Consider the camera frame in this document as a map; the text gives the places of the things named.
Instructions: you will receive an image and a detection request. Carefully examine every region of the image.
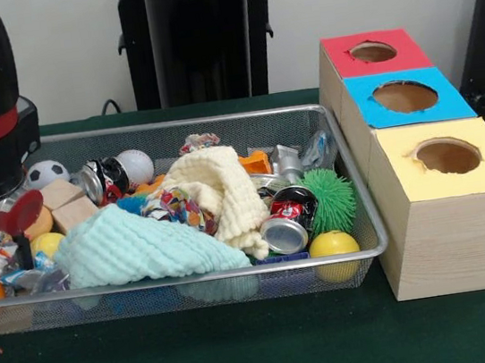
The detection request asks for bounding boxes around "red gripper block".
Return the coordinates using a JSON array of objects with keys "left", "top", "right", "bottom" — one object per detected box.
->
[{"left": 0, "top": 185, "right": 55, "bottom": 274}]

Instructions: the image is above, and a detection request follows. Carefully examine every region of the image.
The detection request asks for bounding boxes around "mint green waffle cloth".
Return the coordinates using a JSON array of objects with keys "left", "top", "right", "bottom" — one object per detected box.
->
[{"left": 48, "top": 186, "right": 254, "bottom": 297}]

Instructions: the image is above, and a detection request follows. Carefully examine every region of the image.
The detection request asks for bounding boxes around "cream waffle cloth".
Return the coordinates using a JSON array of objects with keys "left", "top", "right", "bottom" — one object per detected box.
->
[{"left": 153, "top": 139, "right": 277, "bottom": 272}]

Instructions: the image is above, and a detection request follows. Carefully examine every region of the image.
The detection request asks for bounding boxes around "clear shallow mesh bin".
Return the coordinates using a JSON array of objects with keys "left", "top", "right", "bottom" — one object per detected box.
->
[{"left": 0, "top": 92, "right": 395, "bottom": 337}]

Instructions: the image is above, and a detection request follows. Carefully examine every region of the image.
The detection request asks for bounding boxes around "wooden box with three holes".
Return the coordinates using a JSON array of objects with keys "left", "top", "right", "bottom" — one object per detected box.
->
[{"left": 311, "top": 16, "right": 485, "bottom": 309}]

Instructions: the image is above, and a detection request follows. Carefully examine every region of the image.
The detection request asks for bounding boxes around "plain yellow ball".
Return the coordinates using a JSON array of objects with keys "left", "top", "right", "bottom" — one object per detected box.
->
[{"left": 30, "top": 230, "right": 68, "bottom": 262}]

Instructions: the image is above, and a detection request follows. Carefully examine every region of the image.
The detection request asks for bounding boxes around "small black white soccer ball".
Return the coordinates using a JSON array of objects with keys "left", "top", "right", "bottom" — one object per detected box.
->
[{"left": 21, "top": 157, "right": 72, "bottom": 193}]

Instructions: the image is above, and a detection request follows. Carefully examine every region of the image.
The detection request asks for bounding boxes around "crushed black silver can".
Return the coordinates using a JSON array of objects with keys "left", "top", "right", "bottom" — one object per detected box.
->
[{"left": 77, "top": 153, "right": 132, "bottom": 209}]

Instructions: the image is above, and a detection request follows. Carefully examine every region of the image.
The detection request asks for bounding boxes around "small white baseball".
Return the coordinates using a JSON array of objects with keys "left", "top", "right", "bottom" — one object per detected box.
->
[{"left": 115, "top": 147, "right": 157, "bottom": 190}]

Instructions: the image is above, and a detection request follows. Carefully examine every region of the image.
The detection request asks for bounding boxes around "orange toy building block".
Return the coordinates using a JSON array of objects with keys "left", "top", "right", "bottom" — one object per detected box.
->
[{"left": 237, "top": 148, "right": 272, "bottom": 178}]

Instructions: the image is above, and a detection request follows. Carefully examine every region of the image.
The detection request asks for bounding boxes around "dark green table cloth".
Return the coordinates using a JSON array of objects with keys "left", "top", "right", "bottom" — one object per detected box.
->
[{"left": 0, "top": 62, "right": 485, "bottom": 363}]

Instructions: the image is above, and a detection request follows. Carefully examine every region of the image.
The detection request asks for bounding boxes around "black silver drink can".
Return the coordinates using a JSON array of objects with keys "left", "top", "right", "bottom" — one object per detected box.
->
[{"left": 255, "top": 182, "right": 325, "bottom": 258}]

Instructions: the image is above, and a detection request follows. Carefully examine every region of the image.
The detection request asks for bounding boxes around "yellow smiley ball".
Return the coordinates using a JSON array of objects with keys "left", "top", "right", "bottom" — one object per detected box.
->
[{"left": 306, "top": 227, "right": 365, "bottom": 284}]

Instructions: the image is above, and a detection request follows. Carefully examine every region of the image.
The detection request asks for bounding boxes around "green fuzzy toy with eyes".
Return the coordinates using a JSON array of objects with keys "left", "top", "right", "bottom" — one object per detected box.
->
[{"left": 295, "top": 164, "right": 362, "bottom": 239}]

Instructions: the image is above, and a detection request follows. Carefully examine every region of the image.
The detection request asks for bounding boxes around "colourful knotted rope toy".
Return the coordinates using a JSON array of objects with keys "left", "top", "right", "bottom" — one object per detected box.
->
[{"left": 139, "top": 183, "right": 217, "bottom": 246}]

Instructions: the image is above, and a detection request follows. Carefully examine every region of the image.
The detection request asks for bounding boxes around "black cable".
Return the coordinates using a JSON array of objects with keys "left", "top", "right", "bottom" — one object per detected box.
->
[{"left": 100, "top": 97, "right": 125, "bottom": 117}]

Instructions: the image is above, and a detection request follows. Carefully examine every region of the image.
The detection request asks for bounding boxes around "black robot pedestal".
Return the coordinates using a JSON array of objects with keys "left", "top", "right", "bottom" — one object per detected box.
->
[{"left": 102, "top": 0, "right": 304, "bottom": 116}]

